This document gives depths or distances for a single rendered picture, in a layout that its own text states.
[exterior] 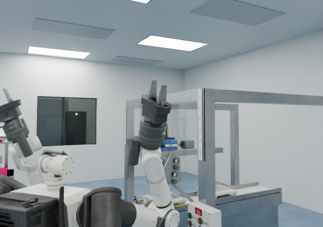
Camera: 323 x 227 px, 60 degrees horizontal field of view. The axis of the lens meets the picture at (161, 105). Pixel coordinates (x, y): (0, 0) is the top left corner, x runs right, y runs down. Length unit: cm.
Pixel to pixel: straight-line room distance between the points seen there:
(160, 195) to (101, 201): 25
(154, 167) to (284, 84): 475
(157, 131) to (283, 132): 474
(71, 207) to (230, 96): 90
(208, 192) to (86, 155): 577
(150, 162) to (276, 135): 482
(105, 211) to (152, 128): 28
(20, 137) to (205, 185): 83
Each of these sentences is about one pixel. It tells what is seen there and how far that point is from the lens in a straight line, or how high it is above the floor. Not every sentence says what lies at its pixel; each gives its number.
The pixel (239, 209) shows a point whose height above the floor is 73.
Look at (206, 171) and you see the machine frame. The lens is 136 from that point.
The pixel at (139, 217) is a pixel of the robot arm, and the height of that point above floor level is 116.
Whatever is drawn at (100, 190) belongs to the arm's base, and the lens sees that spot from 89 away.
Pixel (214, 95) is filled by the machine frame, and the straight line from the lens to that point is 137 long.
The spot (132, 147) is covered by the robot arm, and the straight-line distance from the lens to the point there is 94.
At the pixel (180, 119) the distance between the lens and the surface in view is 150.
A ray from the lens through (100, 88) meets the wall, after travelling 706.
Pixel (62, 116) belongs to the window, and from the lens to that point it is 695.
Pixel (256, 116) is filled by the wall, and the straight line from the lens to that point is 594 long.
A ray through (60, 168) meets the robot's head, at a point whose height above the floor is 132.
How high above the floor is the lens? 148
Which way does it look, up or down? 3 degrees up
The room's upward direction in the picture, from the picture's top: straight up
